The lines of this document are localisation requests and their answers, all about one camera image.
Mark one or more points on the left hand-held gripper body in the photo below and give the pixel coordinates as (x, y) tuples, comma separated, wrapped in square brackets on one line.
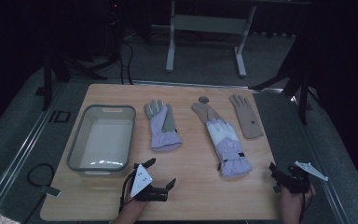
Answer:
[(141, 183)]

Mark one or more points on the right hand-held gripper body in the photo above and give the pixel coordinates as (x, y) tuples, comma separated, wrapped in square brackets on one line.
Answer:
[(300, 179)]

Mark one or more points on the purple ski glove grey palm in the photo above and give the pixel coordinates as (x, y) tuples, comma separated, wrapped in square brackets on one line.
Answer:
[(163, 130)]

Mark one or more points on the clear plastic bin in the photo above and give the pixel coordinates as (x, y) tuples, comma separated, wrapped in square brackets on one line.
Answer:
[(105, 143)]

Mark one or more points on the purple and white ski glove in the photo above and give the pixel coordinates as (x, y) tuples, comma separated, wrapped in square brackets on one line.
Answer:
[(228, 146)]

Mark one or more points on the beige knit glove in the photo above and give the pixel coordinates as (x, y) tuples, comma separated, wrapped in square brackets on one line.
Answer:
[(247, 119), (202, 111)]

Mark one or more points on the person's left hand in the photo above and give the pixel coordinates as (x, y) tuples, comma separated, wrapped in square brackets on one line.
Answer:
[(134, 203)]

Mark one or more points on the person's right hand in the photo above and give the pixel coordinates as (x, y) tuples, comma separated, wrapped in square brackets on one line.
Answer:
[(295, 200)]

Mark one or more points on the grey round table grommet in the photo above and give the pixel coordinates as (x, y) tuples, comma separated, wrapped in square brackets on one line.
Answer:
[(203, 100)]

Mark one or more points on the grey flat tag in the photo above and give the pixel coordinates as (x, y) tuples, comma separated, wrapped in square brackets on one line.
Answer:
[(49, 190)]

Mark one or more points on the black metal stand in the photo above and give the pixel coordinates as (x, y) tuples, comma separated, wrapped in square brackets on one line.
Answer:
[(298, 77), (54, 71)]

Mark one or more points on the dark equipment rack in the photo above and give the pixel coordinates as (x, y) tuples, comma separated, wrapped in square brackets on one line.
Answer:
[(115, 28)]

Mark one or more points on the metal floor rail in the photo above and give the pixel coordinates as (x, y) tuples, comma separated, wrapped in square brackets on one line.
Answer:
[(323, 174), (15, 165)]

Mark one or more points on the white metal desk frame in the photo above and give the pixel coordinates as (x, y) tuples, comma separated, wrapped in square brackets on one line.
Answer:
[(208, 25)]

